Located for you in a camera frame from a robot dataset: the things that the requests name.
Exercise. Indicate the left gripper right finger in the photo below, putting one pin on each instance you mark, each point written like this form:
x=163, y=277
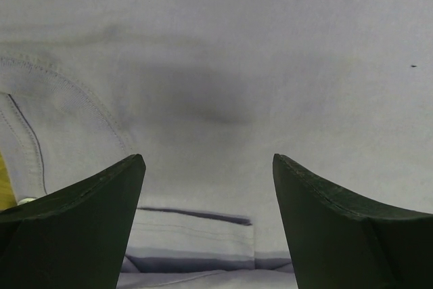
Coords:
x=340, y=239

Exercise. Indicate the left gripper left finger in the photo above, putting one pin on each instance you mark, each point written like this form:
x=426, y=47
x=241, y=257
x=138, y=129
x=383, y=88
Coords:
x=75, y=237

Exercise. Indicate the purple t shirt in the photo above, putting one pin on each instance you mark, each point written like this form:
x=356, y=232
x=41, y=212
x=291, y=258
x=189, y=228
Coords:
x=208, y=91

